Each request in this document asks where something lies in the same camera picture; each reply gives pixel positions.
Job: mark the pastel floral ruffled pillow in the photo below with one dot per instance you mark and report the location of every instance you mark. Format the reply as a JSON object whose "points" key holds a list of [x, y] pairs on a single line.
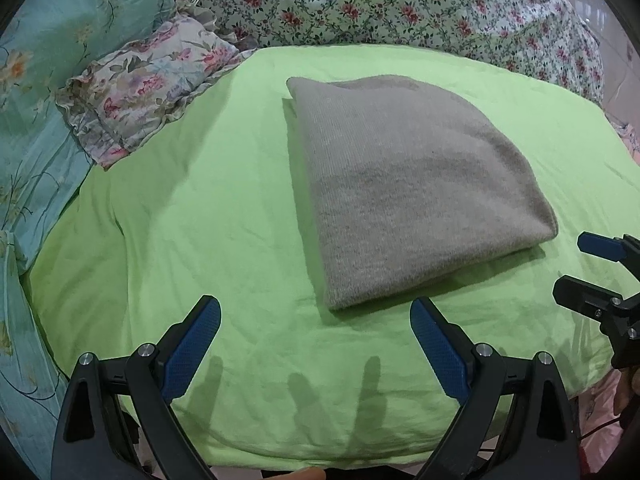
{"points": [[150, 80]]}

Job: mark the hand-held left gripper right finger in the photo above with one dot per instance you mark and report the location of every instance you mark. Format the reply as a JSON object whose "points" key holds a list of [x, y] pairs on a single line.
{"points": [[440, 351]]}

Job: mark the pink printed cloth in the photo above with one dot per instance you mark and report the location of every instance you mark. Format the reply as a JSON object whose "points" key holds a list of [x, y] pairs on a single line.
{"points": [[599, 402]]}

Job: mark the white red-flowered quilt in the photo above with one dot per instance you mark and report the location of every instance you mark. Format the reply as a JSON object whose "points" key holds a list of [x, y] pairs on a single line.
{"points": [[400, 5]]}

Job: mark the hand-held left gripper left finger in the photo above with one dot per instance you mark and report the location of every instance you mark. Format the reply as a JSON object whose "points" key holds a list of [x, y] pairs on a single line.
{"points": [[192, 346]]}

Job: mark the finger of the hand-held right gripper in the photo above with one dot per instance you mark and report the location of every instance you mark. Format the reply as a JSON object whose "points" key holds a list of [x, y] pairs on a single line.
{"points": [[580, 292], [600, 246]]}

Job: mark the teal floral quilt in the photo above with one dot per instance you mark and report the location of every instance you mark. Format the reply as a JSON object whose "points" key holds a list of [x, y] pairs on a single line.
{"points": [[50, 40]]}

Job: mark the light green bed sheet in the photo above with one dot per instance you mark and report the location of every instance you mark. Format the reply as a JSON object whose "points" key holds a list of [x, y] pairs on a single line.
{"points": [[175, 235]]}

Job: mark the person's right hand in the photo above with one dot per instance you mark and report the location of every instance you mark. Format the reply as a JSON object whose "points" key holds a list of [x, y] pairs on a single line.
{"points": [[624, 392]]}

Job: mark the beige knit sweater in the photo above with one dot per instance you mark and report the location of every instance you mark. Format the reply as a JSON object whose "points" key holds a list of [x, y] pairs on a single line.
{"points": [[400, 185]]}

